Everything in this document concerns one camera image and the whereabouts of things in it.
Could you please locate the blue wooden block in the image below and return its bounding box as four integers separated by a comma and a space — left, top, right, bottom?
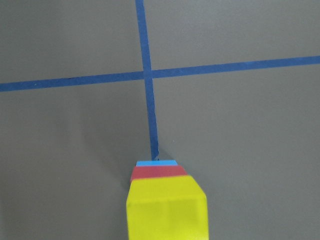
135, 159, 178, 167

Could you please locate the red wooden block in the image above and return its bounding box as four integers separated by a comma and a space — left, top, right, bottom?
130, 165, 188, 182

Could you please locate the yellow wooden block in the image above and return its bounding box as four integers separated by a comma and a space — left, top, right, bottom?
126, 175, 209, 240

